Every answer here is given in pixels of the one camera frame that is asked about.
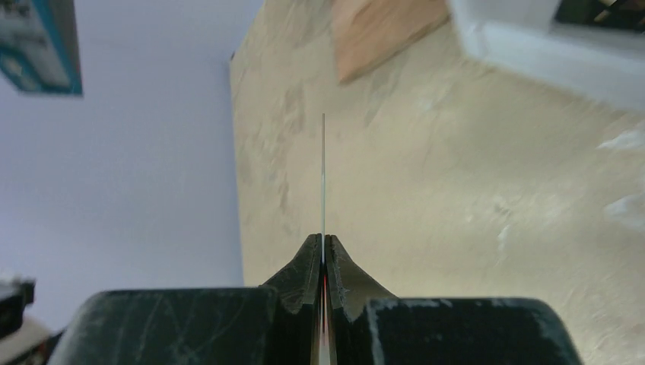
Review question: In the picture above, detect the thin white card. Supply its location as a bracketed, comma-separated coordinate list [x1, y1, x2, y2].
[319, 113, 330, 364]

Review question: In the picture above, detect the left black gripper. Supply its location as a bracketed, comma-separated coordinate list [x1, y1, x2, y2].
[1, 274, 37, 339]

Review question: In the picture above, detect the wooden board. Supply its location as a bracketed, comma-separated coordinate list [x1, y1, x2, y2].
[331, 0, 450, 84]

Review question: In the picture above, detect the blue network switch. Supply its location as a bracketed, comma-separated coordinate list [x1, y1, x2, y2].
[1, 0, 83, 97]

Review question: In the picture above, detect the clear plastic bin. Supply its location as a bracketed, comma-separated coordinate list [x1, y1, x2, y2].
[448, 1, 644, 112]

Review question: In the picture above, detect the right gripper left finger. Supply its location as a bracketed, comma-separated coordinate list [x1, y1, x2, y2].
[259, 233, 323, 364]

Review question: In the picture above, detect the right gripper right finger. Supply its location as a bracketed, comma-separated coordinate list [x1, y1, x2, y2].
[325, 235, 395, 364]

